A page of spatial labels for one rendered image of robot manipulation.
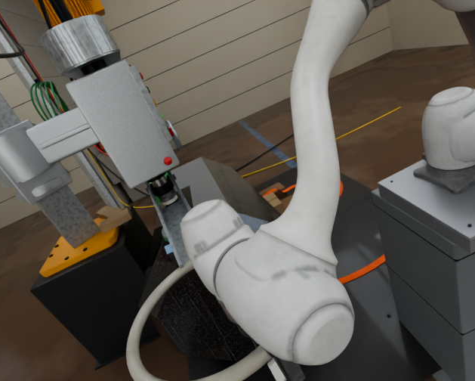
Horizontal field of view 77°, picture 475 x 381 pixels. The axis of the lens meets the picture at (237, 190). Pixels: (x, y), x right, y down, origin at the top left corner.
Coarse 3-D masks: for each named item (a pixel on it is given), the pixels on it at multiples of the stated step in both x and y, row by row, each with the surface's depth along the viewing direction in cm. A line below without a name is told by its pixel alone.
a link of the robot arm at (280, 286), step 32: (320, 0) 49; (352, 0) 48; (320, 32) 48; (352, 32) 50; (320, 64) 48; (320, 96) 44; (320, 128) 40; (320, 160) 37; (320, 192) 35; (288, 224) 34; (320, 224) 34; (224, 256) 40; (256, 256) 33; (288, 256) 31; (320, 256) 32; (224, 288) 36; (256, 288) 31; (288, 288) 29; (320, 288) 29; (256, 320) 30; (288, 320) 28; (320, 320) 27; (352, 320) 29; (288, 352) 28; (320, 352) 28
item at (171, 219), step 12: (180, 192) 121; (156, 204) 120; (180, 204) 122; (168, 216) 119; (180, 216) 117; (168, 228) 113; (168, 240) 103; (180, 240) 108; (180, 252) 103; (180, 264) 94
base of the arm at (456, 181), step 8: (424, 168) 102; (432, 168) 96; (472, 168) 89; (416, 176) 104; (424, 176) 100; (432, 176) 97; (440, 176) 94; (448, 176) 92; (456, 176) 91; (464, 176) 90; (472, 176) 90; (440, 184) 95; (448, 184) 92; (456, 184) 90; (464, 184) 90; (472, 184) 90; (456, 192) 90
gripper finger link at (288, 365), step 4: (280, 360) 52; (284, 364) 51; (288, 364) 51; (292, 364) 52; (296, 364) 52; (288, 368) 51; (292, 368) 52; (296, 368) 52; (300, 368) 53; (288, 372) 52; (292, 372) 52; (296, 372) 53; (300, 372) 53; (288, 376) 53; (292, 376) 52; (296, 376) 53; (300, 376) 53; (304, 376) 54; (292, 380) 52; (296, 380) 53
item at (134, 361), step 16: (176, 272) 94; (160, 288) 90; (144, 304) 85; (144, 320) 81; (128, 336) 75; (128, 352) 70; (256, 352) 55; (128, 368) 66; (144, 368) 64; (240, 368) 54; (256, 368) 54
